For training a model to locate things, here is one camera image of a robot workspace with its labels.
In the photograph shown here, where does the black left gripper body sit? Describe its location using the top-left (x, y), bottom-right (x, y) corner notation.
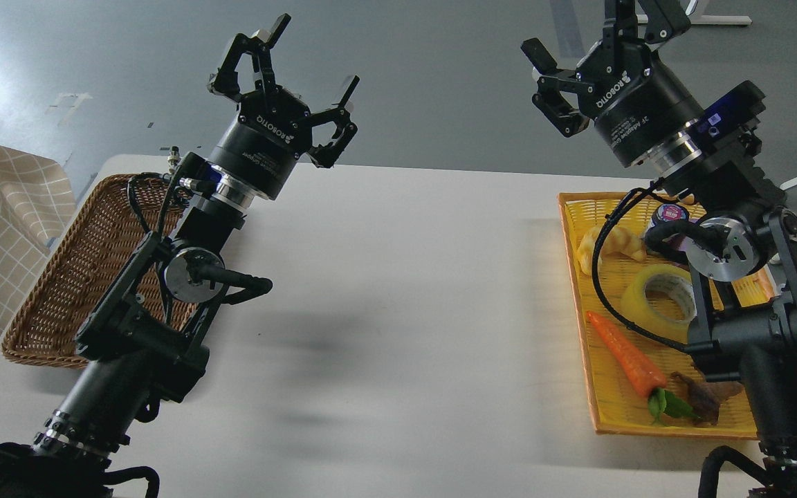
top-left (214, 91), bottom-right (312, 201)

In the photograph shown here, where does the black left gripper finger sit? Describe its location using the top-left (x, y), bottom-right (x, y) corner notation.
top-left (296, 75), bottom-right (360, 168)
top-left (208, 14), bottom-right (292, 103)

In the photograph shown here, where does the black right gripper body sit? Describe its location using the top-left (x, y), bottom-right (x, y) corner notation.
top-left (576, 39), bottom-right (704, 167)

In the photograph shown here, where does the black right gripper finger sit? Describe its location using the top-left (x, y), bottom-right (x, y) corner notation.
top-left (602, 1), bottom-right (692, 45)
top-left (521, 38), bottom-right (594, 138)

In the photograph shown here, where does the yellow tape roll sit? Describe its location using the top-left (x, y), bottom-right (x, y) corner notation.
top-left (620, 264), bottom-right (696, 344)

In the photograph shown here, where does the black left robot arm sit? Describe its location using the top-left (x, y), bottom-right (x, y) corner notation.
top-left (0, 13), bottom-right (358, 497)

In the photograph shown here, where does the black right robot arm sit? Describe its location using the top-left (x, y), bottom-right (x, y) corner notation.
top-left (521, 1), bottom-right (797, 497)

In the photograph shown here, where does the white stand base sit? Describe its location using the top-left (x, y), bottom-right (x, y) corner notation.
top-left (637, 12), bottom-right (752, 27)

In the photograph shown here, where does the small jar blue lid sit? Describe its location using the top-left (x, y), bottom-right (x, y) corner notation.
top-left (645, 203), bottom-right (690, 231)

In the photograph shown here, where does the toy croissant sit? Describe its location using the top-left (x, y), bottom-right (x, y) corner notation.
top-left (574, 225), bottom-right (646, 275)

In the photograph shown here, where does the brown wicker basket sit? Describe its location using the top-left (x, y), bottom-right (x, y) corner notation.
top-left (2, 174), bottom-right (199, 369)

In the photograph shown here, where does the yellow plastic basket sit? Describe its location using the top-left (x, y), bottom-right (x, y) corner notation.
top-left (558, 192), bottom-right (778, 439)

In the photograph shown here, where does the toy carrot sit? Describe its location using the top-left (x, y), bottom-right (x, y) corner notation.
top-left (585, 310), bottom-right (700, 423)

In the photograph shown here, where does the brown toy animal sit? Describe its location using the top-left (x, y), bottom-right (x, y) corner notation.
top-left (670, 371), bottom-right (744, 426)

